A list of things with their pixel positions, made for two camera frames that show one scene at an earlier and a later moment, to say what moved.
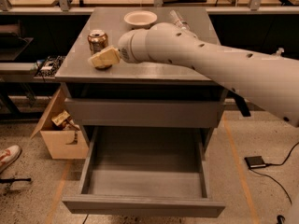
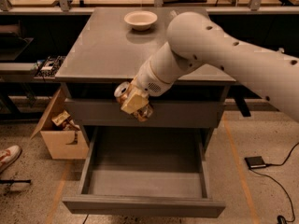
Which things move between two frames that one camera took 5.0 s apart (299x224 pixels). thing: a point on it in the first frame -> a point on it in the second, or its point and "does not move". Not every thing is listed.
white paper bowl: (140, 19) does not move
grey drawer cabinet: (142, 94) does not move
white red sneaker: (8, 156) does not move
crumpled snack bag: (65, 121) does not move
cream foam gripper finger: (106, 57) -> (136, 99)
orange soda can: (98, 41) -> (121, 92)
